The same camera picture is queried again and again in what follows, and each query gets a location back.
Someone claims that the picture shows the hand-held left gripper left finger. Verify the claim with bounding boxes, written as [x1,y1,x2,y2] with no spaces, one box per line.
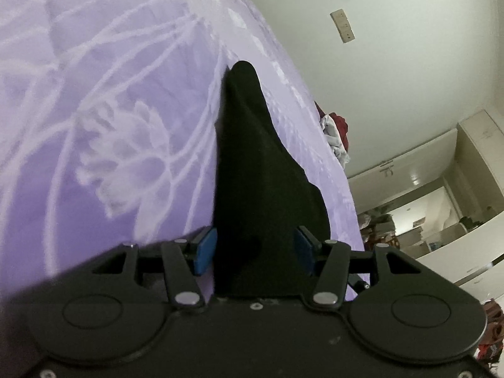
[91,226,218,310]

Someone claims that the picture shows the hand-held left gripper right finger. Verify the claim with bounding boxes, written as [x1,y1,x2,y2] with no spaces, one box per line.
[295,226,423,308]

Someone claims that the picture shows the black cloth garment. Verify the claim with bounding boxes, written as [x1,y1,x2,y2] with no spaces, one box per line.
[213,60,331,301]

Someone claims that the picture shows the pile of colourful clutter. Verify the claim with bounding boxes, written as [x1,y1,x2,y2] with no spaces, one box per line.
[358,207,399,253]

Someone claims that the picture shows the white garment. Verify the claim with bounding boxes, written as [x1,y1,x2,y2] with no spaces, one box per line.
[320,115,351,170]

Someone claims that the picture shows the red garment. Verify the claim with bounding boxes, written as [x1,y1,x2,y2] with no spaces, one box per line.
[314,101,350,154]

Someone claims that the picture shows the purple floral blanket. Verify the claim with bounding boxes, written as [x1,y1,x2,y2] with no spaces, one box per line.
[0,0,364,304]

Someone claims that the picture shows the white wardrobe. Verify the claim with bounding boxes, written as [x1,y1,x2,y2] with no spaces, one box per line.
[346,109,504,288]

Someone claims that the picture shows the beige wall switch plate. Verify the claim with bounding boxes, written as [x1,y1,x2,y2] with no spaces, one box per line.
[330,8,356,44]

